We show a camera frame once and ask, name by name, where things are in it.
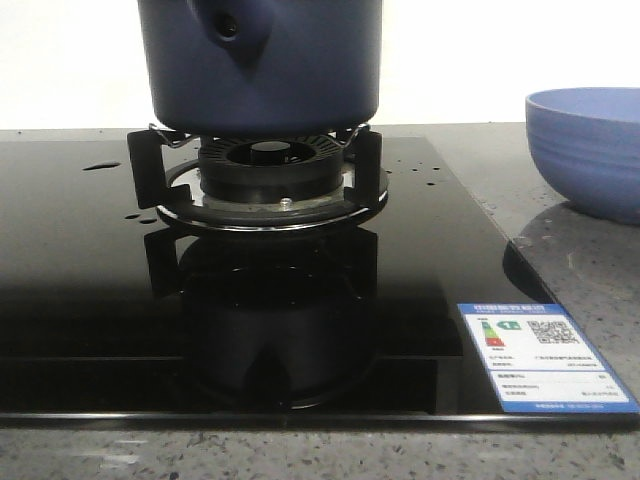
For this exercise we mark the light blue bowl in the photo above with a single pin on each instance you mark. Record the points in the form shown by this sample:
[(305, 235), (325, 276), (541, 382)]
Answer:
[(584, 141)]

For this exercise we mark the right black pot support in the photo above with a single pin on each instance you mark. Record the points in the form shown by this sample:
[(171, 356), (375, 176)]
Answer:
[(177, 195)]

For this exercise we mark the black glass gas stove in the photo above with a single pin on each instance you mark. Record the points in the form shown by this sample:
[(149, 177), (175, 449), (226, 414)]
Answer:
[(111, 319)]

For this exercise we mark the dark blue pot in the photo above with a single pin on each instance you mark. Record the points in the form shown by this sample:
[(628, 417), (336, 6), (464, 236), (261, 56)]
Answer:
[(262, 68)]

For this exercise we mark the blue energy label sticker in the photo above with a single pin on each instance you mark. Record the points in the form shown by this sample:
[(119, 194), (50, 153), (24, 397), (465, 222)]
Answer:
[(539, 361)]

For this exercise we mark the right gas burner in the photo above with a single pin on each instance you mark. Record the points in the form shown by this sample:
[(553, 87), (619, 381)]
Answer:
[(265, 171)]

